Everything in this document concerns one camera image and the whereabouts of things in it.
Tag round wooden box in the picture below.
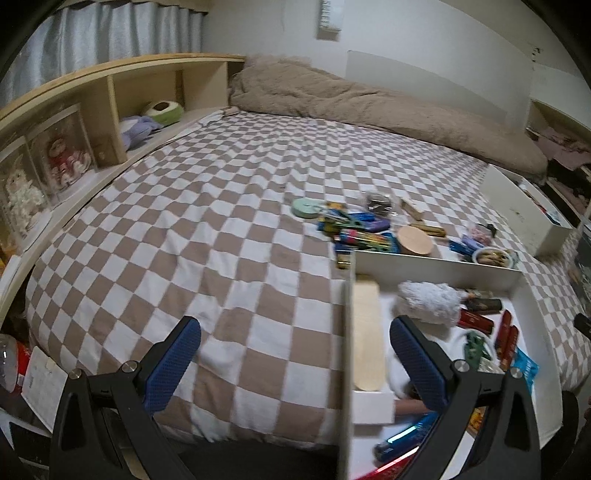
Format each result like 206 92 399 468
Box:
397 224 435 256

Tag green round plush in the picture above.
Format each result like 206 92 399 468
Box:
141 100 185 127

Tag white paper sheet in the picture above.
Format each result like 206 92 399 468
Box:
21 348 70 428

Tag display case with red doll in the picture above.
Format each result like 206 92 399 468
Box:
25 104 99 206

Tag beige fluffy duvet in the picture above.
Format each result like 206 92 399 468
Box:
229 55 549 174

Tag white fluffy ball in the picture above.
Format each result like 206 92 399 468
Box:
398 281 462 328

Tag small white box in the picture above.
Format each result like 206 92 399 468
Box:
353 390 395 425

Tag red glossy lighter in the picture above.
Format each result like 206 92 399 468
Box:
458 310 495 330

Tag jute rope coil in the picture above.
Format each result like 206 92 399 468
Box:
475 249 513 267

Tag red and clear plastic bag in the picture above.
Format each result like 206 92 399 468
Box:
0 335 33 395

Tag blue metallic lighter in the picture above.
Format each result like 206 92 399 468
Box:
373 412 439 463

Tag small bowl of items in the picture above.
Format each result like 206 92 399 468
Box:
471 247 519 269

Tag checkered bed sheet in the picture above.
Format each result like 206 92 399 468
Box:
25 108 591 444

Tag grey curtain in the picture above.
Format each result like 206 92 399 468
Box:
0 0 206 107

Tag display case with white doll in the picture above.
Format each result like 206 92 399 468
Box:
0 138 52 250

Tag pile of colourful lighters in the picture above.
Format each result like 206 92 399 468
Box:
318 203 402 271

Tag wooden headboard shelf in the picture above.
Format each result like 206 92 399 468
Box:
0 53 246 324

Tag shallow white box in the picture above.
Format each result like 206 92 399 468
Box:
337 249 564 480

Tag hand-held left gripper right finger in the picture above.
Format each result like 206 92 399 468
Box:
390 315 541 480

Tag pink folded clothes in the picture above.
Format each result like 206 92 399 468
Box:
536 127 591 171

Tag lavender cloth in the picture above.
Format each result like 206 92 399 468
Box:
121 115 162 148

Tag tall white storage box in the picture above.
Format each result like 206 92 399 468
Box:
480 164 575 258

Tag mint green round case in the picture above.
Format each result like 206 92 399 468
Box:
292 198 324 217

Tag green clip with white cord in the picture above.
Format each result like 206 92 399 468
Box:
455 330 497 370

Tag gold brown lighter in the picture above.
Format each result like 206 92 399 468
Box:
409 223 448 238

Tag pink bead bag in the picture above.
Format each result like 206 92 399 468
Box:
466 224 497 245

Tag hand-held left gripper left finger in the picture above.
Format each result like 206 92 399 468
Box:
48 316 201 480

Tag small wooden board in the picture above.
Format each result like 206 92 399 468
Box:
353 277 386 393

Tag cream wooden block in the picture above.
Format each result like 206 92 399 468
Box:
401 198 426 221

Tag blue snack packet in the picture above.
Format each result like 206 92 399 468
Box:
510 348 540 384

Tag dark glitter bag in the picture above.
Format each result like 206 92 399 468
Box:
366 193 395 217

